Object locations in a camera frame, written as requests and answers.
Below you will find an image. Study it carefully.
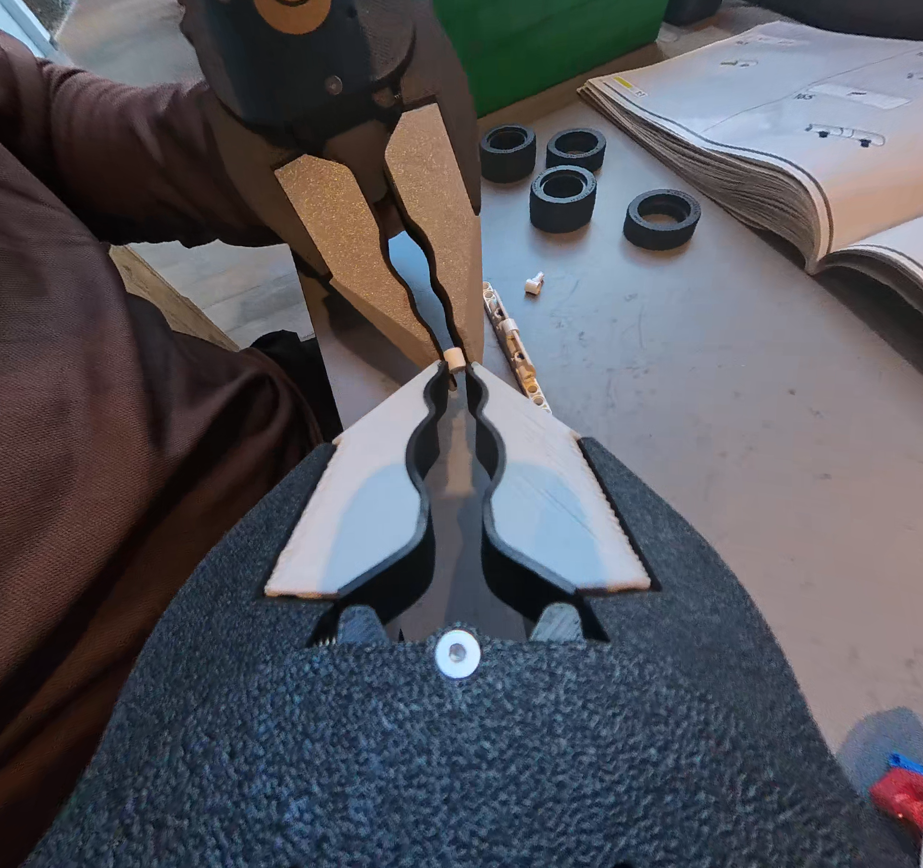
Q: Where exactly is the wooden side panel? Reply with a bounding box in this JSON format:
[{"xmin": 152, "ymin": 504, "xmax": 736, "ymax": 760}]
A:
[{"xmin": 108, "ymin": 244, "xmax": 239, "ymax": 353}]

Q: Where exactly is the narrow black rubber tyre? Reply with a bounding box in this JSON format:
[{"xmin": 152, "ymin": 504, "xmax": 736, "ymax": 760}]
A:
[{"xmin": 546, "ymin": 127, "xmax": 608, "ymax": 173}]

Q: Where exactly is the grey desk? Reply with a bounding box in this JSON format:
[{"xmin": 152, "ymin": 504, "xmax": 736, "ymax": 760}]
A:
[{"xmin": 292, "ymin": 0, "xmax": 923, "ymax": 797}]

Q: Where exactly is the red white brick vehicle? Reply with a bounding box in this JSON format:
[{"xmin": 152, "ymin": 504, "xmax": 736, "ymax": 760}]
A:
[{"xmin": 869, "ymin": 753, "xmax": 923, "ymax": 822}]

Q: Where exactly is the open white instruction booklet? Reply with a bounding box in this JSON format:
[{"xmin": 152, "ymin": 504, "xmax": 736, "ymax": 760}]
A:
[{"xmin": 577, "ymin": 20, "xmax": 923, "ymax": 292}]

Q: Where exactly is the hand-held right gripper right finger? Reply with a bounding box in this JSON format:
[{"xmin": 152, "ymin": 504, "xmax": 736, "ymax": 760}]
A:
[{"xmin": 465, "ymin": 363, "xmax": 653, "ymax": 624}]

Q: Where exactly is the green plastic bin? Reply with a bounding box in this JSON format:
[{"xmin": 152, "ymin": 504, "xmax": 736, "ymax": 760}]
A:
[{"xmin": 389, "ymin": 0, "xmax": 689, "ymax": 119}]

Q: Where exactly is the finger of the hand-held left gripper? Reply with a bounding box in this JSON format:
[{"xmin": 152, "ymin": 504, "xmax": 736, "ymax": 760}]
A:
[
  {"xmin": 383, "ymin": 101, "xmax": 486, "ymax": 365},
  {"xmin": 273, "ymin": 152, "xmax": 451, "ymax": 370}
]

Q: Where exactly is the person's brown shirt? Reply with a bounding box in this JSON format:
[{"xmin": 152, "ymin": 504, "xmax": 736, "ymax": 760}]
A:
[{"xmin": 0, "ymin": 139, "xmax": 325, "ymax": 868}]

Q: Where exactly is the long white toy beam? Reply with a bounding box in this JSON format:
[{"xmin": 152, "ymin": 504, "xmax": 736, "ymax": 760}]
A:
[{"xmin": 482, "ymin": 280, "xmax": 555, "ymax": 415}]

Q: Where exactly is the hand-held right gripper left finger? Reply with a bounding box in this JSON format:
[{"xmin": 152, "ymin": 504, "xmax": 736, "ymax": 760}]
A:
[{"xmin": 264, "ymin": 362, "xmax": 448, "ymax": 624}]

